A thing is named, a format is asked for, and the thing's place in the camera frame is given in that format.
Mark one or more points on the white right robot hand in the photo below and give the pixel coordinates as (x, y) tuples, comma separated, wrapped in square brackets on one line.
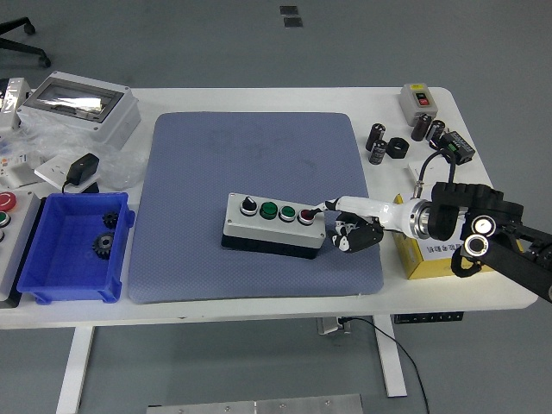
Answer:
[(371, 211)]

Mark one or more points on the grey four-button control box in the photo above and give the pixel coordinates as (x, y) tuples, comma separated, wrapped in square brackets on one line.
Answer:
[(267, 233)]

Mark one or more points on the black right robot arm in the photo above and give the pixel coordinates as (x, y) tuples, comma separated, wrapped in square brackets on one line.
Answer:
[(509, 259)]

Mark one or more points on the black cylindrical capacitor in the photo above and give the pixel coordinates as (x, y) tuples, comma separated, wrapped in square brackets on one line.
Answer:
[(375, 137), (436, 133), (421, 127), (378, 152)]

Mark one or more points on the yellow and white cardboard box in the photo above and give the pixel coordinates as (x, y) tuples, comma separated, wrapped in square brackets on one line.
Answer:
[(414, 261)]

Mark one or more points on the black hexagonal nut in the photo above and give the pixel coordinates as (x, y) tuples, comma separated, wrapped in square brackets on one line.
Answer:
[(394, 148)]

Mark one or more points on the black module with green terminal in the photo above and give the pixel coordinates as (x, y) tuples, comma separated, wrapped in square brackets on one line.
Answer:
[(461, 144)]

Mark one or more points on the black table control panel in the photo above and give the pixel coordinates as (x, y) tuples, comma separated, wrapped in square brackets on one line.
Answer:
[(427, 317)]

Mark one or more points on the white table leg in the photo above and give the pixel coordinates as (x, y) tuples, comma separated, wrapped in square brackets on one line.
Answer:
[(75, 371), (390, 366)]

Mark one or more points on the blue-grey mat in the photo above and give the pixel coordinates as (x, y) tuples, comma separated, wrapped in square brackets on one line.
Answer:
[(194, 172)]

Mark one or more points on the grey floor socket plate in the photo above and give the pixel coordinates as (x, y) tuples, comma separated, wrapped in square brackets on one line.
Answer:
[(289, 10), (292, 21)]

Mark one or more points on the silver metal plate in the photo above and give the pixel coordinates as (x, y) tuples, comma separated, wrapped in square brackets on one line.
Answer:
[(259, 406)]

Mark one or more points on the clear plastic bag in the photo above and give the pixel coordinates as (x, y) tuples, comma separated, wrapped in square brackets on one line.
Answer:
[(121, 166)]

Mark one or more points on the small black gear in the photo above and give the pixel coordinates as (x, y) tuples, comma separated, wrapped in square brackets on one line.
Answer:
[(111, 219)]

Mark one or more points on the large black gear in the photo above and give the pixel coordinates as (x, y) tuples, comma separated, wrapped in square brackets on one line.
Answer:
[(103, 246)]

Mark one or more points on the black power adapter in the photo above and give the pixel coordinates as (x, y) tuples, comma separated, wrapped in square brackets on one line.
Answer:
[(84, 166)]

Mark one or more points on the blue plastic bin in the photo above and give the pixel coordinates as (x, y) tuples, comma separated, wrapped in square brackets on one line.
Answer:
[(64, 267)]

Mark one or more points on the grey emergency-stop control box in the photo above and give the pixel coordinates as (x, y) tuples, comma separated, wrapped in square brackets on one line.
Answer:
[(19, 241)]

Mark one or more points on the small white packet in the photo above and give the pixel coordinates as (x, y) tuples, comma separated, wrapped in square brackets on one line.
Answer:
[(19, 172)]

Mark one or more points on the white electrical device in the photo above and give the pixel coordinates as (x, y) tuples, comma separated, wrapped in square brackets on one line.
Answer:
[(10, 103)]

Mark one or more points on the black office chair base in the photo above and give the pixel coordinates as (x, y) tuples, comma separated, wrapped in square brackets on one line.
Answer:
[(21, 48)]

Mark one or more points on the grey red-black switch box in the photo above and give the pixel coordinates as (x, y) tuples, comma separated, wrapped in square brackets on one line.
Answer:
[(414, 108)]

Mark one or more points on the grey bracket under table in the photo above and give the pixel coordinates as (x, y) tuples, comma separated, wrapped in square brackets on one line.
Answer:
[(330, 325)]

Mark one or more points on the grey enclosure with clear lid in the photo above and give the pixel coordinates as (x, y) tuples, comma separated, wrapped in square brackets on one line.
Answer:
[(116, 125)]

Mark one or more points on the white wall socket plate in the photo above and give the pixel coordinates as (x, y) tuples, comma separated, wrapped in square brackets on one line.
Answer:
[(49, 172)]

